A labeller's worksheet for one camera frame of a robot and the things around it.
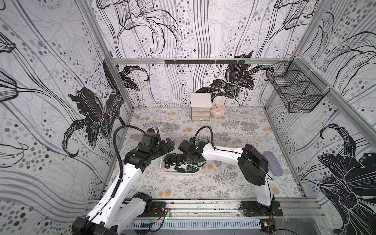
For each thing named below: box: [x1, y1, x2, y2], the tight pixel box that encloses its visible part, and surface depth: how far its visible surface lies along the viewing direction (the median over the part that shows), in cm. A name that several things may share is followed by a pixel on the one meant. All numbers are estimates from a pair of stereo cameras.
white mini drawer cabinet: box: [190, 92, 212, 121], surface depth 110 cm
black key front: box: [176, 153, 183, 166], surface depth 89 cm
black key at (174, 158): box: [170, 152, 177, 165], surface depth 90 cm
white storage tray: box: [160, 147, 203, 174], surface depth 88 cm
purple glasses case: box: [262, 150, 284, 177], surface depth 87 cm
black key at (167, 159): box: [163, 153, 172, 169], surface depth 89 cm
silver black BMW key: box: [186, 164, 199, 173], surface depth 87 cm
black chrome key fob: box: [173, 165, 186, 173], surface depth 88 cm
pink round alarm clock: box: [211, 101, 226, 119], surface depth 117 cm
